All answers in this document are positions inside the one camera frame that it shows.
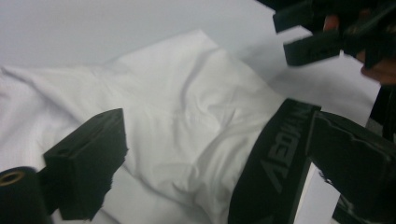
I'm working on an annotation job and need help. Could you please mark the white shorts with black waistband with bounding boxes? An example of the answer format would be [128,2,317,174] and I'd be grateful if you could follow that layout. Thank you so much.
[0,29,396,224]

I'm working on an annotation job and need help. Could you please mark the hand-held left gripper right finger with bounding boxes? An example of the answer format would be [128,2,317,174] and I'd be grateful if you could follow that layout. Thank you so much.
[305,110,396,224]

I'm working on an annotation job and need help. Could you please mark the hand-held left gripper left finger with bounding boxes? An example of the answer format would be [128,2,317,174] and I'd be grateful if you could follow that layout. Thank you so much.
[42,107,130,222]

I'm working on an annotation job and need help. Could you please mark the white table mat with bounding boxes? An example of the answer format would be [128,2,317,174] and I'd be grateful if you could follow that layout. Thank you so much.
[0,0,382,224]

